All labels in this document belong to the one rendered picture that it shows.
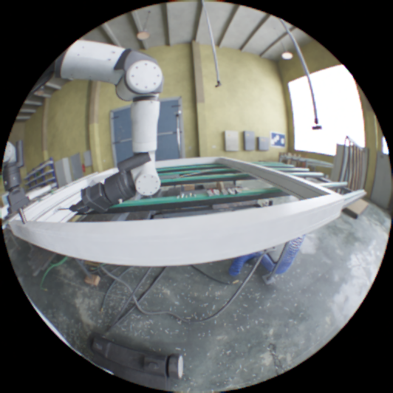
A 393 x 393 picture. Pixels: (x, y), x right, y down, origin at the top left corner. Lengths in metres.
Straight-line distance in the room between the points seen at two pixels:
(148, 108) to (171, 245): 0.28
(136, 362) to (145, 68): 1.13
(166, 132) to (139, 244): 6.66
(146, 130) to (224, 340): 1.15
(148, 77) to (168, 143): 6.46
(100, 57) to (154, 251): 0.38
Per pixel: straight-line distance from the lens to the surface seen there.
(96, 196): 0.39
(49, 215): 0.60
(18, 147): 0.63
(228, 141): 6.99
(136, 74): 0.29
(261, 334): 1.11
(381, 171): 6.65
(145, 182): 0.33
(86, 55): 0.33
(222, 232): 0.19
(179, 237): 0.19
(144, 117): 0.32
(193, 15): 8.50
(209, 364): 1.05
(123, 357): 0.97
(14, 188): 0.61
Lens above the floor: 1.04
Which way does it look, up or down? 21 degrees down
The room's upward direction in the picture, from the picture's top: 3 degrees counter-clockwise
